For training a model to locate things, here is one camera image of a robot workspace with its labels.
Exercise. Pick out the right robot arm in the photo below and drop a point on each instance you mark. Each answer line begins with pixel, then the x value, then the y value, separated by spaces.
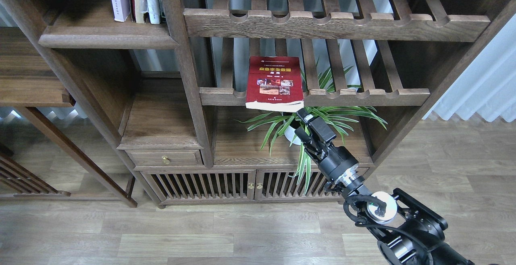
pixel 407 232

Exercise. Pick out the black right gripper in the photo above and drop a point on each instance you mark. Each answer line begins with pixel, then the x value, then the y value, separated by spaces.
pixel 336 163

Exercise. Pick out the white curtain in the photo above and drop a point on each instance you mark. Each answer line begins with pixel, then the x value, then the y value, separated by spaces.
pixel 487 88

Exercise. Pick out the red cover book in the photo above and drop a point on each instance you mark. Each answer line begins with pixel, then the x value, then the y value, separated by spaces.
pixel 275 84

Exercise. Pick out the white plant pot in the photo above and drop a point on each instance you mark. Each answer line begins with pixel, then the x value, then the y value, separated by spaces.
pixel 290 129

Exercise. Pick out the brass drawer knob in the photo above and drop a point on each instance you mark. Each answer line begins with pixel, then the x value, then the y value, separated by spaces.
pixel 165 160

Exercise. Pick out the dark wooden bookshelf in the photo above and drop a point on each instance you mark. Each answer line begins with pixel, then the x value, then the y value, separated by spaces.
pixel 175 89

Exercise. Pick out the green spider plant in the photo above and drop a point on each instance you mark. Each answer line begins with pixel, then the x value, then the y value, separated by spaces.
pixel 338 117

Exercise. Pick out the wooden side table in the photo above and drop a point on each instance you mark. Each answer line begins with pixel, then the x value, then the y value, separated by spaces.
pixel 28 85

